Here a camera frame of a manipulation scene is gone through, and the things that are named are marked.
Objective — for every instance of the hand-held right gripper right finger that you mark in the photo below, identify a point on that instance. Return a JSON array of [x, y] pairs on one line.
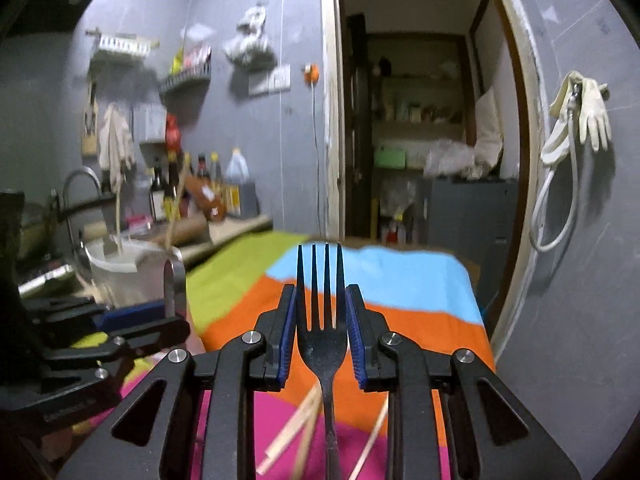
[[354, 335]]

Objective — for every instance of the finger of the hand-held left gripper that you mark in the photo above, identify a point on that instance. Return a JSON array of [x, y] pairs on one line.
[[150, 335], [132, 317]]

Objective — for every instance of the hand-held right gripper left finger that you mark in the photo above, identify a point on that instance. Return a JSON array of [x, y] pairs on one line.
[[287, 330]]

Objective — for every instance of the white plastic utensil holder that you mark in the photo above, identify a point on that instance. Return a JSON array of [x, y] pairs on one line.
[[125, 270]]

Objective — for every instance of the colourful patchwork cloth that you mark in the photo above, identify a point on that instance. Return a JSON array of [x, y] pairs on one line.
[[400, 280]]

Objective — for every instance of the pink soap dish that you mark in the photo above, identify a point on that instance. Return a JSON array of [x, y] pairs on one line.
[[137, 223]]

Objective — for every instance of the dark bottle white label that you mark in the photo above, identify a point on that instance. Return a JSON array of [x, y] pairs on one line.
[[159, 200]]

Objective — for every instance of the dark wok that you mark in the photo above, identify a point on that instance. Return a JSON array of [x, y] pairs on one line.
[[35, 230]]

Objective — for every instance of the soy sauce bottle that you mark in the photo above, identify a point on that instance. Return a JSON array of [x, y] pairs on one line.
[[173, 180]]

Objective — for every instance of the metal faucet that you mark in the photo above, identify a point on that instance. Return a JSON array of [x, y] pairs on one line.
[[75, 177]]

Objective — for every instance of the grey cabinet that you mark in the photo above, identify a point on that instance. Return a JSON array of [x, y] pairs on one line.
[[475, 230]]

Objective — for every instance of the dark sauce bottle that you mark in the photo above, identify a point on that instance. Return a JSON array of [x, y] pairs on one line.
[[202, 167]]

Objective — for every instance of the yellow cap bottle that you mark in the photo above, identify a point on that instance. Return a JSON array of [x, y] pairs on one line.
[[216, 170]]

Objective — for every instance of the beige hanging towel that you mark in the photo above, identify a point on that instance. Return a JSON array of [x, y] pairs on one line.
[[115, 145]]

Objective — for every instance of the green box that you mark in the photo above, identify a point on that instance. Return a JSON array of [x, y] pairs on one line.
[[391, 157]]

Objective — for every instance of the red plastic bag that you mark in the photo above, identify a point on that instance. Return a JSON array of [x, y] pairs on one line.
[[173, 135]]

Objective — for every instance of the clear plastic bag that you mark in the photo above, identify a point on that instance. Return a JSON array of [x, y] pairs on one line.
[[452, 160]]

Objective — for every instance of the dark wooden door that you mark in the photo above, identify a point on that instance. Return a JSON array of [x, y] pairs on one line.
[[357, 125]]

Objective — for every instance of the wooden shelf unit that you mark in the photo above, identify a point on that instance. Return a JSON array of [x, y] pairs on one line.
[[420, 130]]

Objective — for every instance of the beige pillow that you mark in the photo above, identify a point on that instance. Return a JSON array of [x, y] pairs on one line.
[[487, 130]]

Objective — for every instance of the yellow green packet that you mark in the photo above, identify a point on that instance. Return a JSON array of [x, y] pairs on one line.
[[177, 62]]

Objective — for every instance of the red packet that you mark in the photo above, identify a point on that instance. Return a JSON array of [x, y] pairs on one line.
[[197, 55]]

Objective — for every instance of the cream rubber glove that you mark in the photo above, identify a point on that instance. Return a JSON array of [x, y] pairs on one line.
[[557, 130], [595, 110]]

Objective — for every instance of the hanging plastic bag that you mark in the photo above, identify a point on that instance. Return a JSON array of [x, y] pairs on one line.
[[250, 42]]

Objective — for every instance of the white door frame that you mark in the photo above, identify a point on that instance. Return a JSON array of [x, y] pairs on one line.
[[331, 110]]

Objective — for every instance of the grey wall shelf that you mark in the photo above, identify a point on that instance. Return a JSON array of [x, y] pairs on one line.
[[185, 82]]

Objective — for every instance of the wall socket plate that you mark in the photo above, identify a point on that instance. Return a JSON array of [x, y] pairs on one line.
[[270, 80]]

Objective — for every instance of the orange wall hook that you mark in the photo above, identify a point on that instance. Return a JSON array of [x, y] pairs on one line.
[[311, 72]]

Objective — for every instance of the white wall basket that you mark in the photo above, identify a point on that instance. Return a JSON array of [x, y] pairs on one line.
[[122, 44]]

